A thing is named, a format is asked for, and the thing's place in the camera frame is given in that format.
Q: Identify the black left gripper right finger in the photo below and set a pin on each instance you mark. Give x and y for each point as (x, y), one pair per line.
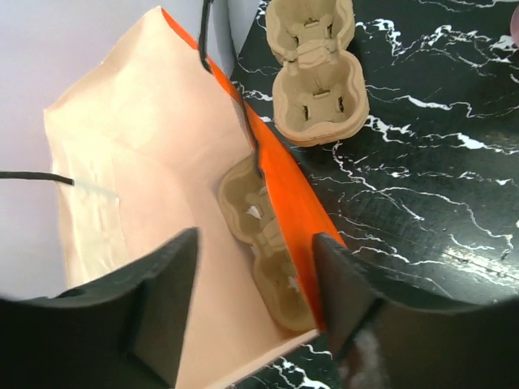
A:
(390, 334)

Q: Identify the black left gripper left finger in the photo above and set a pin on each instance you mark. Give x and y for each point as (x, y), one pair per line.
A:
(123, 330)

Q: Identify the brown pulp cup carrier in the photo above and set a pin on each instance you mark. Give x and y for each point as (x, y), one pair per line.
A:
(246, 207)

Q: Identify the orange paper bag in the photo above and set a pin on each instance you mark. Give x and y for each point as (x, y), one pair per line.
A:
(139, 147)

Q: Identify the stack of pulp carriers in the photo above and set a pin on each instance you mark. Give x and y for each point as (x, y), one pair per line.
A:
(319, 95)

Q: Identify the pink straw holder cup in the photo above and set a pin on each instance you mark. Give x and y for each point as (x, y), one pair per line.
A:
(514, 26)

